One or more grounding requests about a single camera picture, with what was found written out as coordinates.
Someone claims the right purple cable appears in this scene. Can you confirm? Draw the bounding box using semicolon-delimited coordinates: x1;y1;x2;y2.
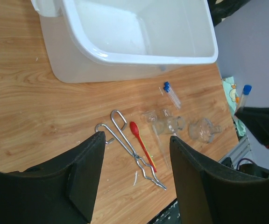
236;157;254;171

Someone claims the white plastic bin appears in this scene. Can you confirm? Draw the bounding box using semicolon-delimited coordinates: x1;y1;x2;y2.
31;0;219;83

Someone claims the glass petri dish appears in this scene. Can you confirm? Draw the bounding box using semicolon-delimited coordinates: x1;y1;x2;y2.
188;118;222;144

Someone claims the small glass beaker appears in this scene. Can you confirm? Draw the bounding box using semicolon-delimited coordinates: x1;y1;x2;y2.
154;116;185;135

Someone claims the green printed cloth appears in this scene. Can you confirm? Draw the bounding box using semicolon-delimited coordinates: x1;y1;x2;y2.
221;77;246;137

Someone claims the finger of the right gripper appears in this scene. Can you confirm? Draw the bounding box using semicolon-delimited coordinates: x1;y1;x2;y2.
235;107;269;146

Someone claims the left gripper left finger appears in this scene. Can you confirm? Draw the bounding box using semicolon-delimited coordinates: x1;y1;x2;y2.
0;132;106;224

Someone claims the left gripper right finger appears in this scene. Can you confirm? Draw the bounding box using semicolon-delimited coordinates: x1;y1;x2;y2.
170;136;269;224

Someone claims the black floral blanket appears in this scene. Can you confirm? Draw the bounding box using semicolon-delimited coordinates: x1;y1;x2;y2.
207;0;250;27

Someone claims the red yellow green spatula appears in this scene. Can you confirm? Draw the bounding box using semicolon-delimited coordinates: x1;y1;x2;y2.
129;121;157;173

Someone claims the blue capped test tube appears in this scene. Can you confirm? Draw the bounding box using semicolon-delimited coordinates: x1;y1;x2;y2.
235;84;252;112
164;81;182;107
163;85;181;110

